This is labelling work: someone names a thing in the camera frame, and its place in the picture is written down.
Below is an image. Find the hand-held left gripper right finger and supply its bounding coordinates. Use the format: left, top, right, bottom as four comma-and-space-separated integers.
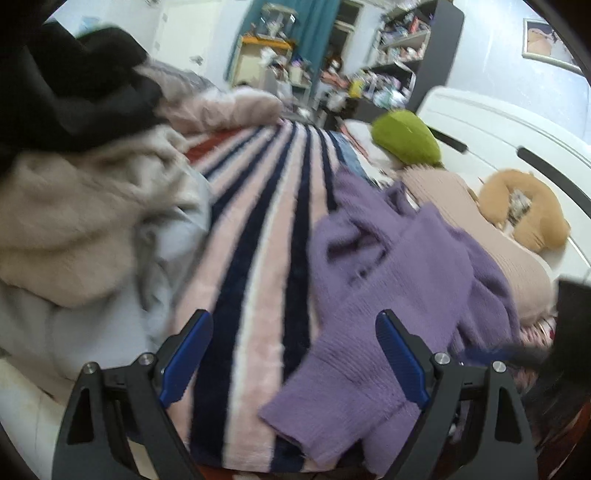
375, 309, 539, 480

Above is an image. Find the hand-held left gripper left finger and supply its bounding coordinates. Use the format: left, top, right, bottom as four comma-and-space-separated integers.
51, 309, 215, 480

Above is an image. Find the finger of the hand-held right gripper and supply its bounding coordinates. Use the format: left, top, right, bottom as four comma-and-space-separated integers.
462, 345, 552, 369

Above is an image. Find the purple knit sweater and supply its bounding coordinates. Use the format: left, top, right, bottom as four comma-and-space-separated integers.
259, 168, 525, 478

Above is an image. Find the pink knit pillow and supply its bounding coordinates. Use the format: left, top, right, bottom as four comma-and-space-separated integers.
401, 165, 556, 325

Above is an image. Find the light grey cloth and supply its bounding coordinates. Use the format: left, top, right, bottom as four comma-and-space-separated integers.
0, 203, 213, 407

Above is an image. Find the brown plush neck pillow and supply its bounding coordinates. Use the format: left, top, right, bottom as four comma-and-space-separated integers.
475, 168, 571, 254

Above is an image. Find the pink navy striped blanket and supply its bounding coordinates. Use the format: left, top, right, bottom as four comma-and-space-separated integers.
171, 117, 384, 472

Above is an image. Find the beige fleece garment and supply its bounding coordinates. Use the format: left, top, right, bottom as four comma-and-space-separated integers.
0, 124, 205, 308

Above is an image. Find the green pillow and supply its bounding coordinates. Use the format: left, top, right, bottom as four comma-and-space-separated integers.
372, 110, 444, 168

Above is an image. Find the white headboard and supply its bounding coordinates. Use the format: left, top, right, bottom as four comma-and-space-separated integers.
416, 85, 591, 278

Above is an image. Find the pink quilted comforter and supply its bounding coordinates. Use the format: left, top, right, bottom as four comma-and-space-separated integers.
134, 62, 284, 137

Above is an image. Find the black garment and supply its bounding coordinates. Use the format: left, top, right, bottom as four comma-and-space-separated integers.
0, 23, 169, 172

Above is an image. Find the white cabinet with yellow top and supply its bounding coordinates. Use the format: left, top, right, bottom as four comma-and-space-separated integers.
229, 36, 296, 88

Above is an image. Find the black cluttered shelf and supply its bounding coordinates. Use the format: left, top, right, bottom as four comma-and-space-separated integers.
318, 0, 465, 131

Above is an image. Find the teal curtain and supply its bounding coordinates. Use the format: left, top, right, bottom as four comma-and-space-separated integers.
226, 0, 342, 88

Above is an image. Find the wall poster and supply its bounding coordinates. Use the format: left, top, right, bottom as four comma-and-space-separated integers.
522, 17, 585, 75

